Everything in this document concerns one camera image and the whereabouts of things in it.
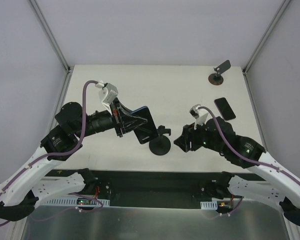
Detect blue smartphone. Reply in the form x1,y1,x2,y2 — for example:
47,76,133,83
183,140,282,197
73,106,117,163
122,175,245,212
131,106,159,145

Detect black round-base phone stand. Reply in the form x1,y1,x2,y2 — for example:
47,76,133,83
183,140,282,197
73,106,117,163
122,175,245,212
149,125,172,156

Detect brown-base phone stand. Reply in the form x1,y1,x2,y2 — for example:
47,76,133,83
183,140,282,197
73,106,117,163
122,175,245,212
208,60,231,86

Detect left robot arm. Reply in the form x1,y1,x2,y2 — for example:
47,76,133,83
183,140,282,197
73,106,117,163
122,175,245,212
0,98,158,222

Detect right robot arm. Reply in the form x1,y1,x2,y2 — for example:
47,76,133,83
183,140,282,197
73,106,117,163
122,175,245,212
173,117,300,227

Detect purple-edged black smartphone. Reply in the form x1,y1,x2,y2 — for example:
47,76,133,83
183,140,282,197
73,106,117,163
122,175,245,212
214,97,236,121

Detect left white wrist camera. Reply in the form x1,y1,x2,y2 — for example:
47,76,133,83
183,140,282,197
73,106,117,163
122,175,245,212
95,81,119,114

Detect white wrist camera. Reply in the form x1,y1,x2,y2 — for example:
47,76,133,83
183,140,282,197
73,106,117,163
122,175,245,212
189,104,209,130
95,81,119,114

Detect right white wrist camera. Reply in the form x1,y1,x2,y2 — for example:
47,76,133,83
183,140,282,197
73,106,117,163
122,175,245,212
189,104,209,130

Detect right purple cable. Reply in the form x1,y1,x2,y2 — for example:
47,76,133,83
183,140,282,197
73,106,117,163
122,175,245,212
197,106,300,221

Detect purple cable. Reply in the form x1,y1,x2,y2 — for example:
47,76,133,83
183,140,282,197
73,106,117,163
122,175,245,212
197,106,300,221
0,80,105,228

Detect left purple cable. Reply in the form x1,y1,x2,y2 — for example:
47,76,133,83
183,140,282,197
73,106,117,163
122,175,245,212
0,80,105,228

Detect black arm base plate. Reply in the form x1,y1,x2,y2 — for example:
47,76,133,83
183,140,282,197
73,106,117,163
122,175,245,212
44,167,263,208

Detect right white cable duct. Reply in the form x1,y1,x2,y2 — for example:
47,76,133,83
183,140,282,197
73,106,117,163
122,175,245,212
200,200,218,211

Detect white cable duct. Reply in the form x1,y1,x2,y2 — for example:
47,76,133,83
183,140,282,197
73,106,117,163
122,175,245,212
42,196,110,208
200,200,218,211

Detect left aluminium frame post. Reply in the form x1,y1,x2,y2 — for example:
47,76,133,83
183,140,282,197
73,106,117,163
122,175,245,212
27,0,72,73

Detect aluminium frame post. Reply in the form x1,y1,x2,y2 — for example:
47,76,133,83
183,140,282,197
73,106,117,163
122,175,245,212
242,0,293,76
27,0,72,73

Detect left white cable duct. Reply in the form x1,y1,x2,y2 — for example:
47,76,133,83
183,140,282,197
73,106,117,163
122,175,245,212
42,196,110,208

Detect right aluminium frame post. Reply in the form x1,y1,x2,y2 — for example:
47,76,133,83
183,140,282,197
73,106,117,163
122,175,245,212
242,0,293,76

